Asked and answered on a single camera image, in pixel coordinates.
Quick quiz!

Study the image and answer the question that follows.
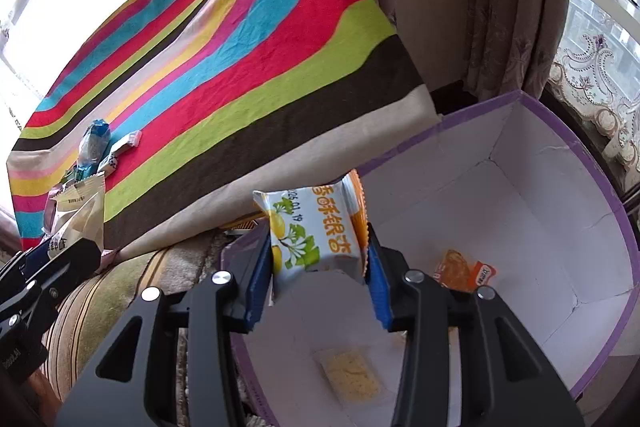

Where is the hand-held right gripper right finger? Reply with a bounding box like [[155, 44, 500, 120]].
[[365, 223, 586, 427]]

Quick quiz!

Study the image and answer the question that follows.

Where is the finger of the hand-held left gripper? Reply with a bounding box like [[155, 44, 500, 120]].
[[0, 279, 58, 343], [22, 238, 103, 288]]

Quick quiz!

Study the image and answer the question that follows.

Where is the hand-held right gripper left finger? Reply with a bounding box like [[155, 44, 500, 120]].
[[55, 219, 273, 427]]

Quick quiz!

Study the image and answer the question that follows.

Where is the beige snack packet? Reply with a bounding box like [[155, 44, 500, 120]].
[[60, 197, 106, 254]]

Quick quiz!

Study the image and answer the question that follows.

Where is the pink snack packet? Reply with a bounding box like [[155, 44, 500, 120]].
[[42, 199, 58, 235]]

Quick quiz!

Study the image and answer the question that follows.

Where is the white yellow-fruit print snack packet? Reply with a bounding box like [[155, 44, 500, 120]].
[[252, 169, 371, 308]]

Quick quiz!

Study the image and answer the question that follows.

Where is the purple cardboard box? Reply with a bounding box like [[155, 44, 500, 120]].
[[220, 89, 626, 427]]

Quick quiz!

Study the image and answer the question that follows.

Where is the orange snack packet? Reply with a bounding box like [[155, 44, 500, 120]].
[[432, 249, 501, 294]]

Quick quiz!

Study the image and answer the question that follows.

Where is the clear yellow cracker packet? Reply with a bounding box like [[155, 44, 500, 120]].
[[312, 346, 383, 405]]

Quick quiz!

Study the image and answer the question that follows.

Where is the blue clear snack packet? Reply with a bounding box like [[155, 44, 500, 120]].
[[75, 119, 112, 178]]

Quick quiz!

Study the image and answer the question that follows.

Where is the white wrapped snack bar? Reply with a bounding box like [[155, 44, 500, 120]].
[[111, 131, 143, 155]]

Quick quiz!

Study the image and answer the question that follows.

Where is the striped colourful cloth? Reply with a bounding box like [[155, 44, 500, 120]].
[[6, 0, 443, 260]]

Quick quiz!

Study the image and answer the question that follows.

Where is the embroidered lace curtain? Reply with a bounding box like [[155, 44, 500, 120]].
[[547, 0, 640, 168]]

